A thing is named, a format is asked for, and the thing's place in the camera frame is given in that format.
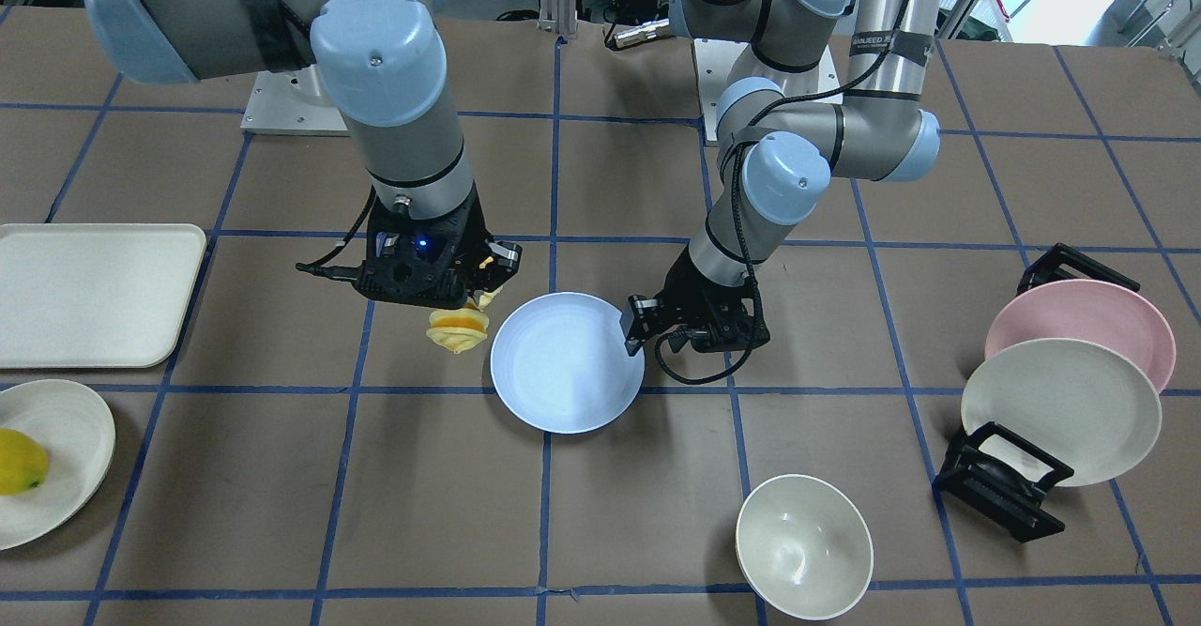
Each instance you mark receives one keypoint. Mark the white rectangular tray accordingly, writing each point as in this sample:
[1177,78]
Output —
[95,295]

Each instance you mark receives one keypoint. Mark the white plate in rack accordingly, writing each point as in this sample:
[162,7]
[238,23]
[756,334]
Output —
[1086,405]

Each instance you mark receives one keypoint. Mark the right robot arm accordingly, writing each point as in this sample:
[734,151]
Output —
[385,69]

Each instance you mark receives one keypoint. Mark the light blue plate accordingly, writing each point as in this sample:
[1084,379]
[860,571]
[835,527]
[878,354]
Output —
[560,364]

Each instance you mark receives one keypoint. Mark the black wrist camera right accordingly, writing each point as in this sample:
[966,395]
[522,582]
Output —
[411,270]

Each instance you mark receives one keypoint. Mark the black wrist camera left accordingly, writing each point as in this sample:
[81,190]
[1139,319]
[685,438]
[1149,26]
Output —
[730,329]

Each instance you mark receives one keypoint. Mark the striped bread roll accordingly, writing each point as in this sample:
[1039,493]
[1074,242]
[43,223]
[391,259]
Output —
[462,329]

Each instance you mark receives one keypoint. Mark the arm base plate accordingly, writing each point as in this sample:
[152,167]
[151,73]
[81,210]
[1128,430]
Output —
[719,63]
[291,103]

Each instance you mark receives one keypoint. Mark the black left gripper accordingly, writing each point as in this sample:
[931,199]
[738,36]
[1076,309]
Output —
[688,289]

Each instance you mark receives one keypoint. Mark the yellow lemon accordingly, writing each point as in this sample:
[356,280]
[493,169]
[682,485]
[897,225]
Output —
[24,463]

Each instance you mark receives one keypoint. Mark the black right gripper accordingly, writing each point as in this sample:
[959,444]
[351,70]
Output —
[472,235]

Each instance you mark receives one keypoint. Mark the black plate rack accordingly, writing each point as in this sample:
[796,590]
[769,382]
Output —
[983,481]

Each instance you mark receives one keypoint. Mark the white ceramic bowl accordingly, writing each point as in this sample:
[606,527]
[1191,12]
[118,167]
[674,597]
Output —
[804,547]

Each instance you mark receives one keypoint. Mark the round white plate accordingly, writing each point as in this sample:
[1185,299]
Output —
[76,427]

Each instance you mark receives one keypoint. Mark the pink plate in rack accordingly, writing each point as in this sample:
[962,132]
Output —
[1102,313]

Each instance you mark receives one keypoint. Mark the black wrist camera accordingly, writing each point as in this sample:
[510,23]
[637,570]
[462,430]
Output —
[730,329]
[411,270]

